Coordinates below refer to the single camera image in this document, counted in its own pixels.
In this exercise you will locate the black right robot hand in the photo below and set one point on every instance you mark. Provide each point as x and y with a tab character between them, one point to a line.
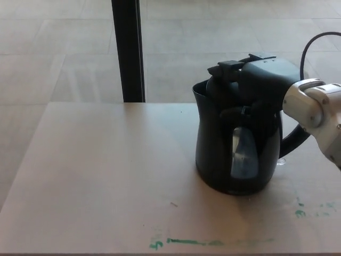
263	77

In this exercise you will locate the black electric kettle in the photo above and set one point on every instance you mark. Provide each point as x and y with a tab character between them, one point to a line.
213	149

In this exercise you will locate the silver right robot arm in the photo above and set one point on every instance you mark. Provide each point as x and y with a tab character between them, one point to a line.
317	112

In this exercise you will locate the black vertical post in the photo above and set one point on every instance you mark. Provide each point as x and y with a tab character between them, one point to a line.
128	48

